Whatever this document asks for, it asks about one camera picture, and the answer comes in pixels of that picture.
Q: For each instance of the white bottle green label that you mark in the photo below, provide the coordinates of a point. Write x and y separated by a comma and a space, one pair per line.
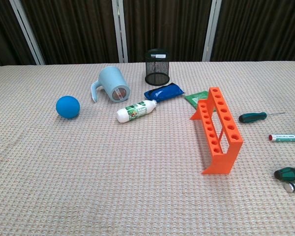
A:
134, 111

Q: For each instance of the blue snack pouch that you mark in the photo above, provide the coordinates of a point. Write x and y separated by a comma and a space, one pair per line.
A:
164, 92

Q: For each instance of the black mesh pen holder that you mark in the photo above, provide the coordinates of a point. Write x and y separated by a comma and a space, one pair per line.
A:
157, 71

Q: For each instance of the green foil packet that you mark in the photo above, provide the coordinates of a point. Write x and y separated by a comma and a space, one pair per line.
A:
191, 98

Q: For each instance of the light blue mug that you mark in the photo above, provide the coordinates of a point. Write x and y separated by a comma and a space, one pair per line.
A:
111, 79

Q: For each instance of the beige woven tablecloth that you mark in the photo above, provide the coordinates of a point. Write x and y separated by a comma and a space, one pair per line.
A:
113, 172

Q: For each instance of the blue ball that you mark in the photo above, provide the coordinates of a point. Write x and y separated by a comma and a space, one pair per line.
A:
67, 107

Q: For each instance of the orange tube rack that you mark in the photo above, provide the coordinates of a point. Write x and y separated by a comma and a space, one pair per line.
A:
227, 147

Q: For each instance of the dark curtain panel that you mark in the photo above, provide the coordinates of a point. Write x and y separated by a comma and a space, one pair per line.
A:
71, 29
164, 24
260, 29
2, 29

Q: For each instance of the white green marker pen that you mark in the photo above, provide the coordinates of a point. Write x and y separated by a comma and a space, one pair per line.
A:
287, 138

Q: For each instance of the grey divider post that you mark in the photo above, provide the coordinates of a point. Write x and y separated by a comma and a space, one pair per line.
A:
211, 29
27, 32
120, 29

